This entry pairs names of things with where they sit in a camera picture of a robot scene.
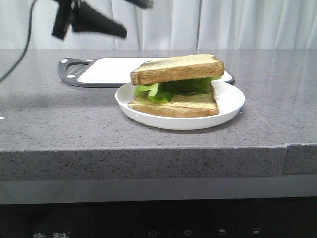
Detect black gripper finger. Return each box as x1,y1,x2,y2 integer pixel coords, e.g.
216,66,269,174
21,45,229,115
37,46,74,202
52,0,73,40
71,1,127,38

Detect black appliance control panel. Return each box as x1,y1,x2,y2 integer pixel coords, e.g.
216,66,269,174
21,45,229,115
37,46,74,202
0,197,317,238

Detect black cable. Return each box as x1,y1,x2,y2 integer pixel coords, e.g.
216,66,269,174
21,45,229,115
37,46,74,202
0,0,38,84

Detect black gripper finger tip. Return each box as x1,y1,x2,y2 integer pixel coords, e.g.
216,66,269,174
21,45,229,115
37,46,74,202
125,0,154,9

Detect toasted bread slice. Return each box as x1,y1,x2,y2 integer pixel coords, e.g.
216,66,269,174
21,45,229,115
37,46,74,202
130,54,225,85
128,84,219,118

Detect white round plate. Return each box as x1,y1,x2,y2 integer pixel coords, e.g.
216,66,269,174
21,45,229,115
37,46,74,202
115,80,245,130

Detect green lettuce leaf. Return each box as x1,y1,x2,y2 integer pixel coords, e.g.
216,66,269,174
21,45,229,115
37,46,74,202
134,76,221,103

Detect white cutting board grey rim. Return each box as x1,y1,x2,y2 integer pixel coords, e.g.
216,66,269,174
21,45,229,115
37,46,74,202
58,58,235,87

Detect white curtain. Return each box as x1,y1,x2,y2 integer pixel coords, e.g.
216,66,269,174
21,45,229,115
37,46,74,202
0,0,317,50

